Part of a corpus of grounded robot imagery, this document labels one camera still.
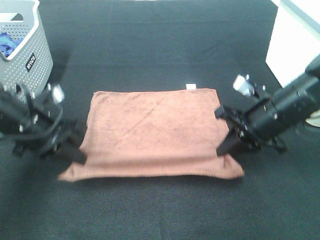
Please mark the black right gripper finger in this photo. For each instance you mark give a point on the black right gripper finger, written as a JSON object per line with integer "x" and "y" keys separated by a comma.
{"x": 228, "y": 143}
{"x": 220, "y": 112}

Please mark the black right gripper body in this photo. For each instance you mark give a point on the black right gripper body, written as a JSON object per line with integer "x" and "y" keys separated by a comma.
{"x": 261, "y": 124}

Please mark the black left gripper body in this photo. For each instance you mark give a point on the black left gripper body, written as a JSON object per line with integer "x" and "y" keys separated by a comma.
{"x": 47, "y": 133}

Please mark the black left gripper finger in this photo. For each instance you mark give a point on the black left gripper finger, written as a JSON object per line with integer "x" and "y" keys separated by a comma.
{"x": 72, "y": 153}

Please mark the brown microfibre towel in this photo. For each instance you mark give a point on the brown microfibre towel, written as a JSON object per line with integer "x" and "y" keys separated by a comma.
{"x": 153, "y": 134}

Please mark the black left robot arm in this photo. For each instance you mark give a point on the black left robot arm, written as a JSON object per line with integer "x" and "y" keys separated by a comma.
{"x": 18, "y": 108}

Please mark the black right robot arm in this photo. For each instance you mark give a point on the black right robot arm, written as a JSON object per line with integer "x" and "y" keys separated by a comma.
{"x": 302, "y": 95}

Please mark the grey perforated laundry basket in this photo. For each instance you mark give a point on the grey perforated laundry basket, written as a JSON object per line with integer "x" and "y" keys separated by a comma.
{"x": 31, "y": 62}

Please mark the white plastic bin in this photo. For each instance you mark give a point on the white plastic bin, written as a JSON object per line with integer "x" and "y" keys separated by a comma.
{"x": 295, "y": 38}

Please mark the blue cloth in basket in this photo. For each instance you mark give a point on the blue cloth in basket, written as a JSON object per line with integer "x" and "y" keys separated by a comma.
{"x": 8, "y": 44}

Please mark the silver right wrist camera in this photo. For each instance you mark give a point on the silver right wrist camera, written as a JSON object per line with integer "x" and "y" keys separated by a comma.
{"x": 242, "y": 85}

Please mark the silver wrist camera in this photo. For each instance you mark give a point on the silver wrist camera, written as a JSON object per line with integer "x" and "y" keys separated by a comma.
{"x": 57, "y": 92}
{"x": 242, "y": 85}

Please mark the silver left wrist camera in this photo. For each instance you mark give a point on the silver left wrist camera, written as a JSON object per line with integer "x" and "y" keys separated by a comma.
{"x": 57, "y": 92}

